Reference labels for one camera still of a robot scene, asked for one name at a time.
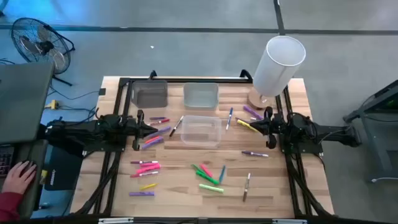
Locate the pink highlighter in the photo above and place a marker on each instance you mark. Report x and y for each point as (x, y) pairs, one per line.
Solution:
(150, 165)
(148, 169)

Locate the teal thin marker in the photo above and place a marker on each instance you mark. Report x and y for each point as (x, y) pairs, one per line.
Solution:
(222, 174)

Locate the yellow power strip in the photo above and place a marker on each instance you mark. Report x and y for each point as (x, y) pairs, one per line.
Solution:
(53, 104)

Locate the black metal cart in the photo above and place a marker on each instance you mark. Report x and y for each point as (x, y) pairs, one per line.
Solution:
(376, 146)

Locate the person's forearm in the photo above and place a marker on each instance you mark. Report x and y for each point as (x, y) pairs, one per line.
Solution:
(9, 207)

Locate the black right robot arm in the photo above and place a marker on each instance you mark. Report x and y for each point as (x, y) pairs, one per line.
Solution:
(329, 132)

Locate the pink thin marker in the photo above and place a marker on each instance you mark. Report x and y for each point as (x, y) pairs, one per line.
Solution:
(206, 170)

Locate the dark grey plastic bin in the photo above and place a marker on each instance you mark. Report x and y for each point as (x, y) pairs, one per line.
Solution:
(149, 95)

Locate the light grey plastic bin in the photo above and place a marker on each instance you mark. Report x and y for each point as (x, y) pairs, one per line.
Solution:
(200, 96)

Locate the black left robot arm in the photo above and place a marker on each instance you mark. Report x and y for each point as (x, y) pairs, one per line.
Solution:
(81, 130)

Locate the person's hand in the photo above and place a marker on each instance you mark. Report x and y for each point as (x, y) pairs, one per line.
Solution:
(18, 179)

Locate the dark green highlighter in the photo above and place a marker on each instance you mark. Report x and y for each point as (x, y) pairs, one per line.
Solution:
(207, 177)

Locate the purple highlighter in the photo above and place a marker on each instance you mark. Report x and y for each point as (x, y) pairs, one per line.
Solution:
(160, 131)
(153, 143)
(252, 112)
(141, 193)

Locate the brown white whiteboard marker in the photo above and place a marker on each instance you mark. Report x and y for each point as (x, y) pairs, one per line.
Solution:
(246, 187)

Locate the clear plastic bin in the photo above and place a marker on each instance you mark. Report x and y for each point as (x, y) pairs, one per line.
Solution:
(200, 132)

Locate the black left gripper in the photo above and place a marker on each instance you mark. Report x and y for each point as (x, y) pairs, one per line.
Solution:
(138, 129)

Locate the white shade table lamp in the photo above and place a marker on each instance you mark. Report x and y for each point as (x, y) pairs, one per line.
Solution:
(280, 65)

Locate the black white marker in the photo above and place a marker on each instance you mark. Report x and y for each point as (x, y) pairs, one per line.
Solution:
(176, 126)

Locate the green thin marker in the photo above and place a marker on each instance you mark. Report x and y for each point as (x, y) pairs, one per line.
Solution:
(197, 168)

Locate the orange highlighter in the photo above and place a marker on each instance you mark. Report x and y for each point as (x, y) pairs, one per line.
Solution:
(152, 139)

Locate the small black square plate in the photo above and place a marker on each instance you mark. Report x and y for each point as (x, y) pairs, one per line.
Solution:
(102, 91)

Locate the grey flat monitor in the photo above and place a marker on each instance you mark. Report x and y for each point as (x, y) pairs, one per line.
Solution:
(21, 99)

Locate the black keyboard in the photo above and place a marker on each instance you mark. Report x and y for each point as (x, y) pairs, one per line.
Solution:
(6, 161)

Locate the red white whiteboard marker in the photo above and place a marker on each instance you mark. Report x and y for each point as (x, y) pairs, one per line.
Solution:
(158, 122)

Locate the magenta white whiteboard marker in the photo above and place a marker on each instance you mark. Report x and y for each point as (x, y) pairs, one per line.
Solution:
(144, 162)

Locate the small yellow highlighter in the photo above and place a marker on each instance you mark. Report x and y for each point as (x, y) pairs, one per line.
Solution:
(148, 186)

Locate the pink white whiteboard marker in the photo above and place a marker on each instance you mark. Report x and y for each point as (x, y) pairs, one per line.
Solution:
(143, 174)

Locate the silver bracket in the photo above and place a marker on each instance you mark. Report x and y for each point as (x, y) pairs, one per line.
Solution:
(115, 220)
(289, 221)

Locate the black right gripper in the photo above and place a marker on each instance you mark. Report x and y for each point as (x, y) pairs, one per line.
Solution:
(272, 127)

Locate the black computer case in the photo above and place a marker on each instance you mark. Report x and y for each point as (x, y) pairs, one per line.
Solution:
(62, 174)

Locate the blue white whiteboard marker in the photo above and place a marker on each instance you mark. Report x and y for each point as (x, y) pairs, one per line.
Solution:
(229, 118)

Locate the black floor fan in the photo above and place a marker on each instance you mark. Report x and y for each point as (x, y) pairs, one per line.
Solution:
(43, 46)

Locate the light green Sharpie highlighter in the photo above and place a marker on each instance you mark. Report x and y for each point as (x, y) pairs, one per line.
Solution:
(211, 188)

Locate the large yellow highlighter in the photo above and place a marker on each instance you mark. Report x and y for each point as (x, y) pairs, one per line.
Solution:
(247, 125)

